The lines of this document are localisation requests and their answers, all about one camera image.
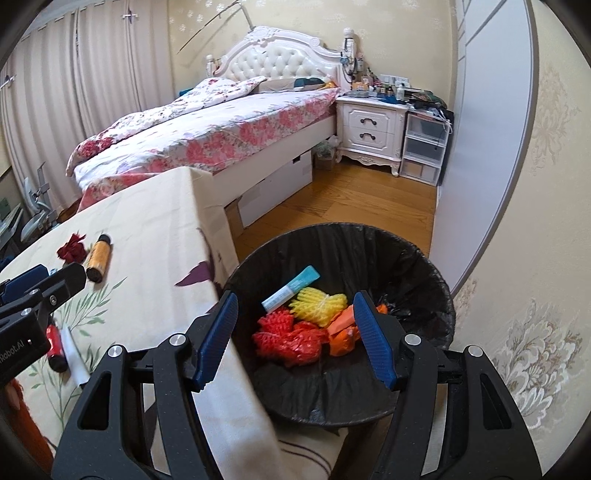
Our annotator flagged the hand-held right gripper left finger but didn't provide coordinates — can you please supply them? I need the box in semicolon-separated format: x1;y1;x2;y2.
53;291;239;480

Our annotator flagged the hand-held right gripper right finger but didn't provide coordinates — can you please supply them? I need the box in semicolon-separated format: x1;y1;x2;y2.
353;290;543;480

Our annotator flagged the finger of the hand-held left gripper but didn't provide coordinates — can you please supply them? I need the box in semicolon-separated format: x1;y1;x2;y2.
0;263;88;324
0;264;49;305

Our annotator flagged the dark red wrapper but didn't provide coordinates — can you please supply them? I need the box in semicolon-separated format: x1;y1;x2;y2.
56;233;88;265

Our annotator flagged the amber bottle with black cap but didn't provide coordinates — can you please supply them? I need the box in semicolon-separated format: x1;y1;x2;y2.
85;234;113;283

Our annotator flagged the orange plastic wrapper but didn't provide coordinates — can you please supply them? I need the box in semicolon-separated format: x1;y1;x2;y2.
327;302;389;357

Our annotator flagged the red bottle with black cap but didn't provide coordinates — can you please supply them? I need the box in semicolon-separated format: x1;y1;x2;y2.
45;324;70;374

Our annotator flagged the yellow foam fruit net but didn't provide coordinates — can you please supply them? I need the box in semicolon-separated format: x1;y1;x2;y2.
288;287;348;328

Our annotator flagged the red foam fruit net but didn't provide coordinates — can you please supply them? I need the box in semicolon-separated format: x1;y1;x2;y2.
252;309;329;368

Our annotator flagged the teal and white tube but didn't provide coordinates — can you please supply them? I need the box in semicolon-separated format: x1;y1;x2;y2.
261;266;321;311

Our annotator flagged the black trash bin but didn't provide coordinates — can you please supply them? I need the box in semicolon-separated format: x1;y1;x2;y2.
221;223;457;428

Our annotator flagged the orange cloth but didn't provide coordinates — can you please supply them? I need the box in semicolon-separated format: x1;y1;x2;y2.
0;378;52;474

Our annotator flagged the beige curtain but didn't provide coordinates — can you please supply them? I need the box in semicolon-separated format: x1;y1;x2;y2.
0;11;86;213
76;0;174;134

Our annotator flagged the white cardboard box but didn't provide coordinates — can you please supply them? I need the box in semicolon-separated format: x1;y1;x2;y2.
238;151;314;228

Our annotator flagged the pink floral quilt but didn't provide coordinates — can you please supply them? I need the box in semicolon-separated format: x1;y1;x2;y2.
66;76;269;178

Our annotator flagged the clear plastic bag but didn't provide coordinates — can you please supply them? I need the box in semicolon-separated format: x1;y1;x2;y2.
314;136;340;171

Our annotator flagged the clear plastic drawer unit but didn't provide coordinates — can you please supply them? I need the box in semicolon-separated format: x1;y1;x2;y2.
400;111;451;186

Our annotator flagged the white carved nightstand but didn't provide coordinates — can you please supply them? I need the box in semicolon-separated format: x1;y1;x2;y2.
335;95;411;177

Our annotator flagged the white bed with tufted headboard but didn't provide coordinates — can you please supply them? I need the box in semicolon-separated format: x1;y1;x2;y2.
66;25;345;227

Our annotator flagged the white sliding door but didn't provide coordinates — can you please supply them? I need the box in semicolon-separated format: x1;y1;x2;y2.
429;0;539;296

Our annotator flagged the pile of nightstand clutter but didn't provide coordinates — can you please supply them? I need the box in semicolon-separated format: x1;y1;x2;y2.
344;69;455;114

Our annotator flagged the grey pillow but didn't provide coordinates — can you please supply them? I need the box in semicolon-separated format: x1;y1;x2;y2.
259;78;305;93

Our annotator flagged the thin metal rod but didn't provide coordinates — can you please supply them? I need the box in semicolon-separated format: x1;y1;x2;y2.
178;0;254;52

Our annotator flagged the white clip fan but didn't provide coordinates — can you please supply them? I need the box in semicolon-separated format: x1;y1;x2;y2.
341;28;358;65

